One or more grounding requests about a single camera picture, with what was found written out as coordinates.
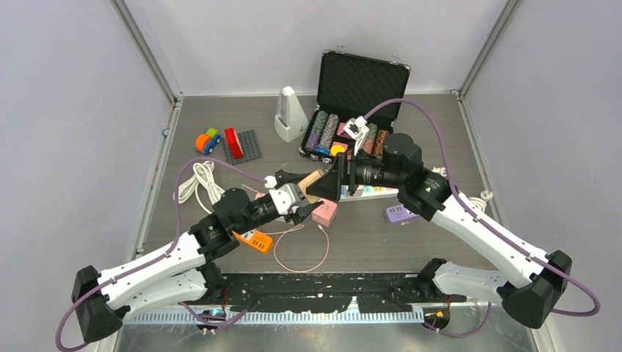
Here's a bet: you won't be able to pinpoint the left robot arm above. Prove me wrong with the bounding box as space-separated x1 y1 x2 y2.
70 170 323 344

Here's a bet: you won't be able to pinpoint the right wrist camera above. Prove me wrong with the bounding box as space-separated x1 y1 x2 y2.
344 116 369 155

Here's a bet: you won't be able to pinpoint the orange cube socket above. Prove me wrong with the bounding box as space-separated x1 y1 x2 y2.
297 169 324 204

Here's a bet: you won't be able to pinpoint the white cord bundle right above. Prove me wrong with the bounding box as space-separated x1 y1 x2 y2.
430 167 494 212

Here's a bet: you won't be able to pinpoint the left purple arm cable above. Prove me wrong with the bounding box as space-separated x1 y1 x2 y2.
54 156 268 352

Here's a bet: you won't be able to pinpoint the pink usb cable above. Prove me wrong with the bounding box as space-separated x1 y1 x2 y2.
243 183 330 274

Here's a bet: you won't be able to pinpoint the orange power strip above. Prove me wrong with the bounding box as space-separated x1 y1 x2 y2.
234 230 273 254

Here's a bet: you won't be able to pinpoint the white colourful power strip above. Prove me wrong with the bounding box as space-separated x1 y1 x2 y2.
340 185 398 202

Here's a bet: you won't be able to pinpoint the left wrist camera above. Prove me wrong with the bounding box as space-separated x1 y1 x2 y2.
264 176 304 216

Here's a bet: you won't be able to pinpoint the white metronome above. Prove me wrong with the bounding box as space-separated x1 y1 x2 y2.
274 86 309 142

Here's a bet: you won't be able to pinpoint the grey building baseplate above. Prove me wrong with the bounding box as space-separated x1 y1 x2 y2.
224 130 263 165

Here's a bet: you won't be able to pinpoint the white coiled power cord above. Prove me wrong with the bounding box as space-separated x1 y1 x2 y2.
172 160 225 215

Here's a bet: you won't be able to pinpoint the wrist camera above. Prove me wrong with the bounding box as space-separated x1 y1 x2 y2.
264 176 304 216
344 116 369 155

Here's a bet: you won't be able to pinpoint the pink cube socket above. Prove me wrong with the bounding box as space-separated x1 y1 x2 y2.
312 199 337 227

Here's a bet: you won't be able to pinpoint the black poker chip case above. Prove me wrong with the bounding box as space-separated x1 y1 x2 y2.
299 51 411 161

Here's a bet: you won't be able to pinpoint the toy car blocks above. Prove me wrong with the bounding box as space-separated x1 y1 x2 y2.
194 128 222 155

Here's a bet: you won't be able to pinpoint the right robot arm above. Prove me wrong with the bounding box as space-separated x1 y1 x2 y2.
305 133 572 329

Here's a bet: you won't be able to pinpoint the purple power strip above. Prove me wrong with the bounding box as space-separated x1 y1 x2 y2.
384 205 418 226

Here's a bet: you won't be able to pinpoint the red toy brick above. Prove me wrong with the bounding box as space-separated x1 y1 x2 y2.
224 128 244 160

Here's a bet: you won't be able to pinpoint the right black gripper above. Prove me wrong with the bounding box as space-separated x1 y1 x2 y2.
307 143 403 202

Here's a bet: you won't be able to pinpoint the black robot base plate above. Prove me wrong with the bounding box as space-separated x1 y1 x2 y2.
198 273 447 313

